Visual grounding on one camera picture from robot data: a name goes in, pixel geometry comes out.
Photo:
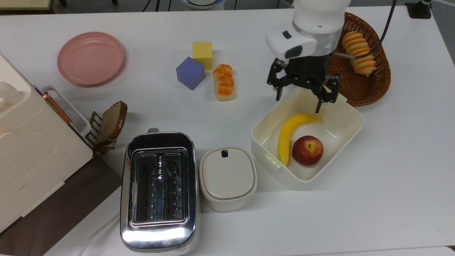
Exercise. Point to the red apple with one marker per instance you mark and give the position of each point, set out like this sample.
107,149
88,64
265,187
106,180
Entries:
307,151

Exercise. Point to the cream countertop oven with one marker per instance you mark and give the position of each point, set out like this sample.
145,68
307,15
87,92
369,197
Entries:
35,156

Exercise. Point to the blue white robot base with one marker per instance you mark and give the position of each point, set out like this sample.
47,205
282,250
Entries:
204,3

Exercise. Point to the yellow foam cube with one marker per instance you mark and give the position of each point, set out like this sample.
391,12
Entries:
202,51

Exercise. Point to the brown wicker basket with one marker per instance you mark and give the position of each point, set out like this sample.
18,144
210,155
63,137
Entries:
366,89

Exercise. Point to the orange striped spiral bread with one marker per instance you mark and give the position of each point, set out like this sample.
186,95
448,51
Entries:
360,67

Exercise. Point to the cream plastic container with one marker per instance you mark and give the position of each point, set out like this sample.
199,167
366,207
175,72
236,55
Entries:
341,128

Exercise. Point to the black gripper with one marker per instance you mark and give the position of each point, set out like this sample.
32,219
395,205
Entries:
308,69

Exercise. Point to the brown bread slice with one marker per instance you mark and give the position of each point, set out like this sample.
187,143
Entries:
112,122

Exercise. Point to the chrome two-slot toaster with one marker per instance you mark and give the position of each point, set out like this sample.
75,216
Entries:
160,234

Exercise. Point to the pink plate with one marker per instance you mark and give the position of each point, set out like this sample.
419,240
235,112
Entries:
90,58

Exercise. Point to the white lidded pot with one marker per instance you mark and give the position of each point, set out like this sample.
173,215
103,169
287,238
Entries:
227,176

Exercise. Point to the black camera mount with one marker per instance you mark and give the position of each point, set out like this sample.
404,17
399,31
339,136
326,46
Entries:
418,10

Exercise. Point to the brass toast rack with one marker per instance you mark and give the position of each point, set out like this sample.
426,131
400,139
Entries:
93,126

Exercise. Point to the yellow banana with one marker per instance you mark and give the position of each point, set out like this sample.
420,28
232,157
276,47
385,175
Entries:
286,137

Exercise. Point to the purple foam cube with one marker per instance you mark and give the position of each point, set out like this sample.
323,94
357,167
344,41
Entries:
190,73

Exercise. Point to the yellow board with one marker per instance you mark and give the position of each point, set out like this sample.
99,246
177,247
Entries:
23,4

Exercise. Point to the orange glazed bread loaf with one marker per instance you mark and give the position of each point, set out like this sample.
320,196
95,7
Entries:
223,83

